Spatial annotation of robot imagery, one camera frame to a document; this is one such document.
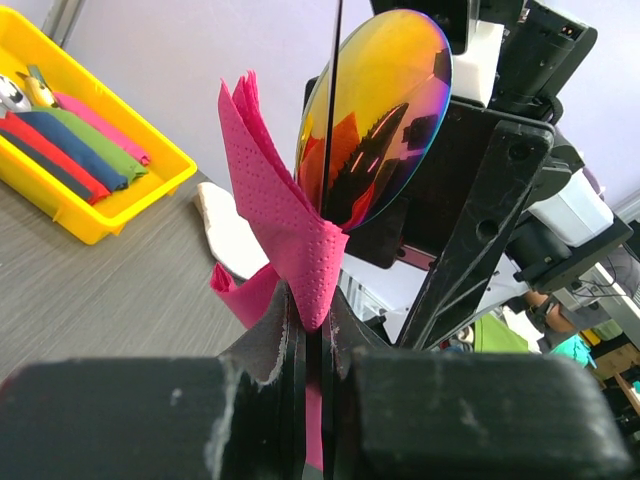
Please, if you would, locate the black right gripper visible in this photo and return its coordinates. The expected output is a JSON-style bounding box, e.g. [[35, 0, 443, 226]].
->
[[345, 1, 632, 350]]

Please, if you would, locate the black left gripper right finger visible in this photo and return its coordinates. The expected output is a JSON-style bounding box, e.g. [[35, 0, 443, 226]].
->
[[323, 292, 633, 479]]

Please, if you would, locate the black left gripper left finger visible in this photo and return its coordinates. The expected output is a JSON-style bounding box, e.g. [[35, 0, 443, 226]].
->
[[1, 284, 306, 479]]

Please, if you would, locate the iridescent spoon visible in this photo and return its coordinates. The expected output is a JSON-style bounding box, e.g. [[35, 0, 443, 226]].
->
[[296, 9, 452, 231]]

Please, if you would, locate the pink paper napkin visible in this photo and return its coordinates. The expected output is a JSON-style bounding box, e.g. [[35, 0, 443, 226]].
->
[[211, 72, 354, 479]]

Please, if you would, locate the iridescent purple knife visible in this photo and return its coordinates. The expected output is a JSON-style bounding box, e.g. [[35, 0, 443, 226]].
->
[[320, 0, 344, 218]]

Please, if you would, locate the red napkin cutlery roll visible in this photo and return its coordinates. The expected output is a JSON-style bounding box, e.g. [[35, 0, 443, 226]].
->
[[1, 113, 111, 205]]

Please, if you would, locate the blue napkin cutlery roll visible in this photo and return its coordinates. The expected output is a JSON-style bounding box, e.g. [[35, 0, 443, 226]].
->
[[0, 74, 130, 192]]

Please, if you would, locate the black napkin cutlery roll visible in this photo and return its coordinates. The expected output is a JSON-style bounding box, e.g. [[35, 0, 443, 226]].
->
[[0, 130, 94, 201]]

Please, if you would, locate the white cloth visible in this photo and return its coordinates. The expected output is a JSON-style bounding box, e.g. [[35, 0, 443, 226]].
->
[[194, 182, 268, 280]]

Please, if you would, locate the yellow plastic bin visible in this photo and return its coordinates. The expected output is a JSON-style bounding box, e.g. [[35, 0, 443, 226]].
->
[[1, 6, 197, 245]]

